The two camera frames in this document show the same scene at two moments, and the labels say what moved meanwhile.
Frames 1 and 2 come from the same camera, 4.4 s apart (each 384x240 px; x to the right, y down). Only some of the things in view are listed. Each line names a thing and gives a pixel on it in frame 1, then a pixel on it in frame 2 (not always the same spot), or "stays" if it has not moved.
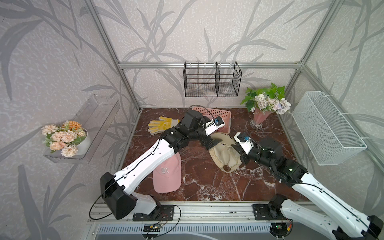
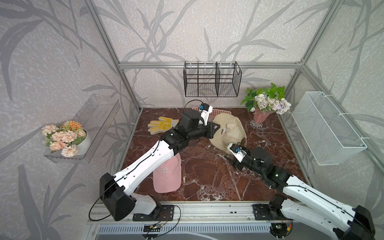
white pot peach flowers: x=65 y=138 stays
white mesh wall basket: x=330 y=138 stays
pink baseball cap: x=167 y=177 stays
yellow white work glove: x=155 y=127 stays
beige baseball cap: x=225 y=156 to x=231 y=131
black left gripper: x=208 y=139 to x=210 y=131
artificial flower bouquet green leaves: x=273 y=99 stays
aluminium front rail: x=208 y=213 stays
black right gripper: x=243 y=158 to x=237 y=165
